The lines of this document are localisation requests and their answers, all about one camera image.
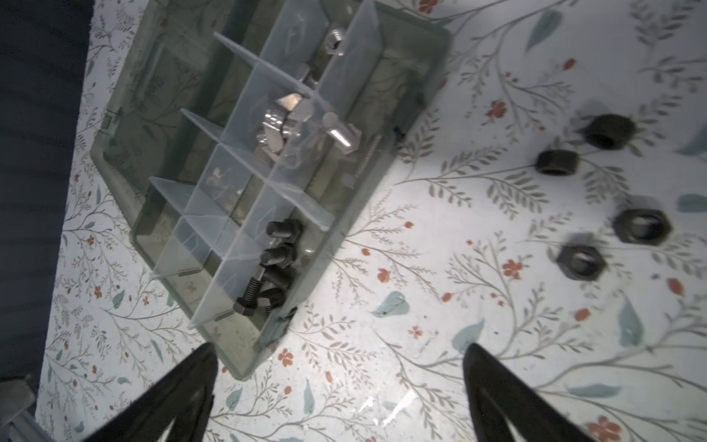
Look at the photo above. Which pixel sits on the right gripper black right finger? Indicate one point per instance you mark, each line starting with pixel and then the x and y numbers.
pixel 498 398

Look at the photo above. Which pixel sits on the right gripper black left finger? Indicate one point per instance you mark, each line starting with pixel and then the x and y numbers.
pixel 178 405

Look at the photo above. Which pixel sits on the green compartment organizer box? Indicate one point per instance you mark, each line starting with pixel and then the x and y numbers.
pixel 178 149

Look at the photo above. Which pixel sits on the silver hex bolt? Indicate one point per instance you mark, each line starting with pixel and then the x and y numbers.
pixel 353 173
pixel 346 137

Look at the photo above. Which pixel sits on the black hex nut open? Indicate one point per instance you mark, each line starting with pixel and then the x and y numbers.
pixel 642 226

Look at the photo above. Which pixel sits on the black hex nut small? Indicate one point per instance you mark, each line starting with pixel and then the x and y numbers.
pixel 557 163

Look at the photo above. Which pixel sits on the silver hex nut in box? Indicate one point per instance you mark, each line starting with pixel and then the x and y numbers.
pixel 333 39

